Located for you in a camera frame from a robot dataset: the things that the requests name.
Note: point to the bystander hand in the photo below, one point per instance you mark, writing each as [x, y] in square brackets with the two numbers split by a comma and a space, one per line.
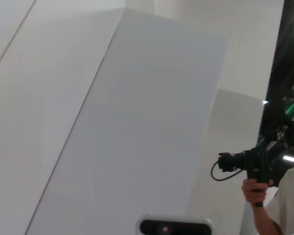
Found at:
[250, 193]

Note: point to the black handheld camera rig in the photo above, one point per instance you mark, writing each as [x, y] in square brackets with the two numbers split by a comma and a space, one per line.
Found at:
[254, 159]

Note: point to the bystander forearm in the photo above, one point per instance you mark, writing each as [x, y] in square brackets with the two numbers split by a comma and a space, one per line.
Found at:
[265, 220]

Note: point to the person in white shirt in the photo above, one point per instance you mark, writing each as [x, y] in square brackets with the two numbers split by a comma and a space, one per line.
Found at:
[291, 208]

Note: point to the white head camera housing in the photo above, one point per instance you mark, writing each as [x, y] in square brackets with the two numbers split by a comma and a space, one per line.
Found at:
[174, 226]

